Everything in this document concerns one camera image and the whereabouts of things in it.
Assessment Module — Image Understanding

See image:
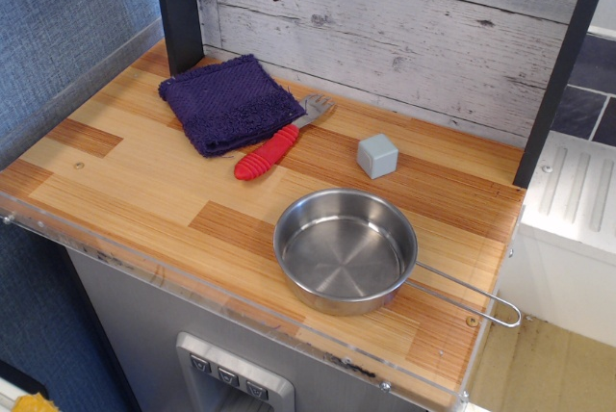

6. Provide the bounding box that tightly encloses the dark post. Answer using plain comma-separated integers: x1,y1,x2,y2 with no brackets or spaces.
513,0,600,189
159,0,204,76

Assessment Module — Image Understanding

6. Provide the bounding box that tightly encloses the dark left post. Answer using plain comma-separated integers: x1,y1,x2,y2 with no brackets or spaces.
159,0,204,76

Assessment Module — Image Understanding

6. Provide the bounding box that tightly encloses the dark right post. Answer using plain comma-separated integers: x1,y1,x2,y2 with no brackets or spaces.
513,0,600,189

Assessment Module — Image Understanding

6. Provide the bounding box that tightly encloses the yellow object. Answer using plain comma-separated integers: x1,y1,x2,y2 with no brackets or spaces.
11,394,60,412

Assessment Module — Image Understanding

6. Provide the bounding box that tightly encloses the purple folded cloth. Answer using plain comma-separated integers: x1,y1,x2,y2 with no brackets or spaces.
159,55,306,158

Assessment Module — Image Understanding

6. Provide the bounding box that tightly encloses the fork with red handle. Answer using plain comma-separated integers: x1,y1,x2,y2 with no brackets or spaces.
234,94,335,181

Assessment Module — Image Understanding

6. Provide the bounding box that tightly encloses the clear acrylic edge guard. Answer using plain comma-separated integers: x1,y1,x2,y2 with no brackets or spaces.
1,188,514,411

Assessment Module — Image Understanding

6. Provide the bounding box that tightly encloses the stainless steel pan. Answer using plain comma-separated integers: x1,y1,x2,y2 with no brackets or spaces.
272,188,501,316

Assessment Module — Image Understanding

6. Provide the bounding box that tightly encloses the silver dispenser button panel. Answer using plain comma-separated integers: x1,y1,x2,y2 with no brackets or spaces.
176,332,295,411

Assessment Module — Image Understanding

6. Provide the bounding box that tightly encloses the grey toy fridge cabinet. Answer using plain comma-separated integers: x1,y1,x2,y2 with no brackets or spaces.
68,251,419,411

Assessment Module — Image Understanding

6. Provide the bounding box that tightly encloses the grey cube block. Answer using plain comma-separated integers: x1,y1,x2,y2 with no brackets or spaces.
356,134,398,179

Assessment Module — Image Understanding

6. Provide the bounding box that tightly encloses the white toy sink unit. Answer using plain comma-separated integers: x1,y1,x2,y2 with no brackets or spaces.
499,132,615,346

